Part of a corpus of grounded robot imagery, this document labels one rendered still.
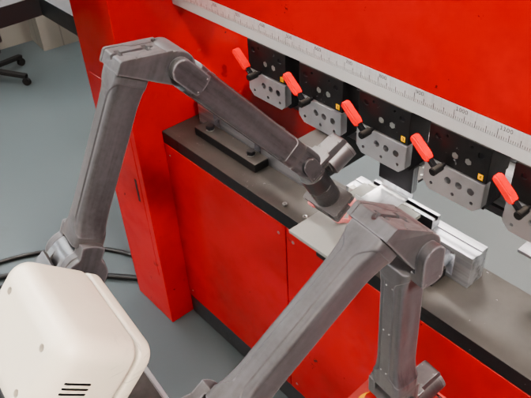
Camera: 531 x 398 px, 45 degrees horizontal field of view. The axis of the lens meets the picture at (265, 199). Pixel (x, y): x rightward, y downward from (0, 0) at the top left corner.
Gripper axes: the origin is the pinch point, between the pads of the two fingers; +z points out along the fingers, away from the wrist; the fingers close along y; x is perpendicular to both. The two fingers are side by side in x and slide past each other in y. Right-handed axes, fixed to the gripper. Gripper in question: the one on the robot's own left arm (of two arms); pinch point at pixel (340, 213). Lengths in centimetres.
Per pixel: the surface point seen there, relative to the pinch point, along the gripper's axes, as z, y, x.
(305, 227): -0.2, 4.9, 7.4
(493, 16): -37, -21, -37
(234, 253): 44, 49, 21
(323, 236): 0.2, -0.2, 6.6
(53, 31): 123, 358, -25
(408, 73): -21.3, -4.5, -28.4
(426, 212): 12.7, -10.8, -14.4
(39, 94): 112, 301, 17
